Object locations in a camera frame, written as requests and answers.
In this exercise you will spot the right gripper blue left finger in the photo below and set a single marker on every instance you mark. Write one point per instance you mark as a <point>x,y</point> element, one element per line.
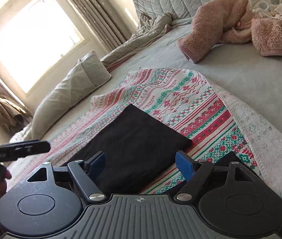
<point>85,173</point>

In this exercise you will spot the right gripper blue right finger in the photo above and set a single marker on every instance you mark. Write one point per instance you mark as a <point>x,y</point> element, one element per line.
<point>195,174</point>

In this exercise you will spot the black pants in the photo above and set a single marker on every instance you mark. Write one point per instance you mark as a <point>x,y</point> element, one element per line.
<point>138,148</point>

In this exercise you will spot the hanging olive clothes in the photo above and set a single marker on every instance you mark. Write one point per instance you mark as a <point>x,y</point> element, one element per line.
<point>13,118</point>

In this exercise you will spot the patterned handmade bedspread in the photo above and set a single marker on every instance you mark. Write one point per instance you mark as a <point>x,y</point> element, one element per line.
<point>179,99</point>

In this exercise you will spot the grey pillow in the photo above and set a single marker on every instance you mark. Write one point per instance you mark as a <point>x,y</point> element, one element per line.
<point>87,75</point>

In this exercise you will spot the window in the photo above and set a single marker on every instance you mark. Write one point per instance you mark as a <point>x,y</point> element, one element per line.
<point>34,40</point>

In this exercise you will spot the crumpled grey blanket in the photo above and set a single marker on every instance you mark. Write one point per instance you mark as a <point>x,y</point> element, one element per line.
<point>149,30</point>

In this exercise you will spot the pink fleece garment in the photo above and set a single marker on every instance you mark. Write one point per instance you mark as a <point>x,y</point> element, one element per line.
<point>234,22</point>

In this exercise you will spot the beige curtain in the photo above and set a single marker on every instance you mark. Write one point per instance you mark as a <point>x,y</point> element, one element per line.
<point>107,19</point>

